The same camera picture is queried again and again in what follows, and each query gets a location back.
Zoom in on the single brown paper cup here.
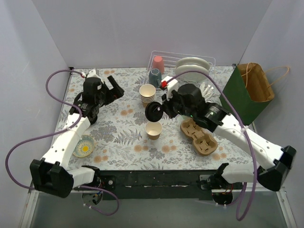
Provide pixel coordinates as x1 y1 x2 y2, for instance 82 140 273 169
145 122 162 140

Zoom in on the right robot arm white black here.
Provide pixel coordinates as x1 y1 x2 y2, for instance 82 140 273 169
161 81 296 191

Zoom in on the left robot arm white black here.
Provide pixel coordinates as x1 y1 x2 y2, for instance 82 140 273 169
30 76 124 198

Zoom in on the stack of brown paper cups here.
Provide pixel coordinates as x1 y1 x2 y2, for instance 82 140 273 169
139 84 156 107

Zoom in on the dark teal mug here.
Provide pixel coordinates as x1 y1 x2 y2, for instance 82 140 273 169
149 68 162 88

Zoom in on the stack of black lids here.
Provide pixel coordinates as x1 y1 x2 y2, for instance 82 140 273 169
88 114 98 124

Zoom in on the front white plate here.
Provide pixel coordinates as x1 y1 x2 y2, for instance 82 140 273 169
175 64 209 82

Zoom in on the white plate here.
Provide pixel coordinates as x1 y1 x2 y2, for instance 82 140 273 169
176 57 210 70
175 64 209 82

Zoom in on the pink cup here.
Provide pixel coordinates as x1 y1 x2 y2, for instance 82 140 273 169
152 56 164 74

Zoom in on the floral table mat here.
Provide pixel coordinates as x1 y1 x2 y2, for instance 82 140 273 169
67 67 252 170

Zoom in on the rear white plate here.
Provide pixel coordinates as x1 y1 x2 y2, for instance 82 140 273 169
176 57 210 70

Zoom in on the brown cardboard cup carrier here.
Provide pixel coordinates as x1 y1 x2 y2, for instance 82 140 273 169
180 118 218 156

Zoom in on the patterned small bowl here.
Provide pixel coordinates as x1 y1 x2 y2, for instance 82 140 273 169
72 135 95 158

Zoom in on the green paper bag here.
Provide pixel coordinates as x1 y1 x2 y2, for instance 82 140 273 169
223 62 290 125

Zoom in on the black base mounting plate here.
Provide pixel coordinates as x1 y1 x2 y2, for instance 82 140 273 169
97 170 220 200

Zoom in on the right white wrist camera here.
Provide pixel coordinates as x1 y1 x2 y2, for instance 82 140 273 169
161 76 179 101

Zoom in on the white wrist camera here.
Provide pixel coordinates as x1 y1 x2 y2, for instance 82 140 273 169
161 76 179 101
81 68 100 78

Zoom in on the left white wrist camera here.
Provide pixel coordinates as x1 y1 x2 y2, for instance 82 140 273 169
81 68 100 78

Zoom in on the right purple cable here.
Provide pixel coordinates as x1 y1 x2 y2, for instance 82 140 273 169
166 66 258 221

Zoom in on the purple cable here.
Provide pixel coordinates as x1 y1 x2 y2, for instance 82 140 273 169
166 66 258 221
5 68 120 216

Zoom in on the white wire dish rack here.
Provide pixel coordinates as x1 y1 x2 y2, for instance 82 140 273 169
143 50 216 101

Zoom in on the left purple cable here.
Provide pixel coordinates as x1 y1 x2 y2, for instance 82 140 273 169
5 68 120 216

